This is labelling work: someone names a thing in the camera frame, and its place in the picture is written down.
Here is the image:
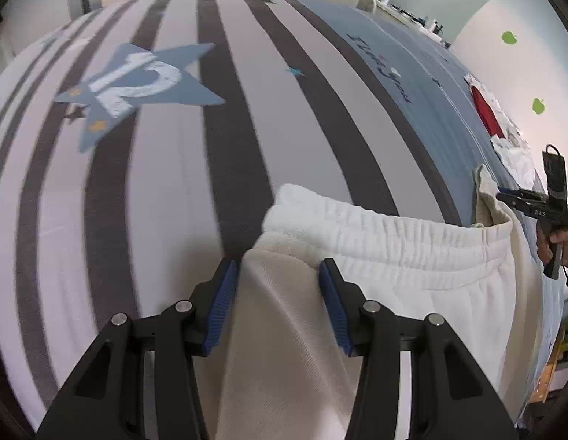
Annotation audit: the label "red garment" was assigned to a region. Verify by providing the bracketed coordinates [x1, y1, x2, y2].
[469, 85, 507, 139]

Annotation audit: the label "striped blue grey bedsheet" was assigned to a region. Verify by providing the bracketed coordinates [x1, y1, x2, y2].
[0, 0, 568, 432]

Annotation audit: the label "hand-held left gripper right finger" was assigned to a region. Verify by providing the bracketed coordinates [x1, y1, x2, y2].
[318, 258, 520, 440]

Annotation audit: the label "white glossy headboard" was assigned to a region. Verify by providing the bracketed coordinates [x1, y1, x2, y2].
[451, 0, 568, 202]

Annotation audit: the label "cream pants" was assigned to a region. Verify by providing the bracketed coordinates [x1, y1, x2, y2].
[211, 162, 548, 440]

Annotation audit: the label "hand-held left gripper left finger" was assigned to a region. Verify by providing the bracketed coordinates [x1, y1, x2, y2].
[36, 258, 240, 440]

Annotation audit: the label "red and white clothes pile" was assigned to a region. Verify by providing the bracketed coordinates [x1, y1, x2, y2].
[464, 73, 536, 188]

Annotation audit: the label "wooden side shelf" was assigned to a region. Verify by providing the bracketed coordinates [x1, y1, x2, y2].
[531, 321, 568, 404]

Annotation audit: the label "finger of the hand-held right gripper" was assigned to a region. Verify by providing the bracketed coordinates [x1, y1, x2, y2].
[496, 186, 548, 207]

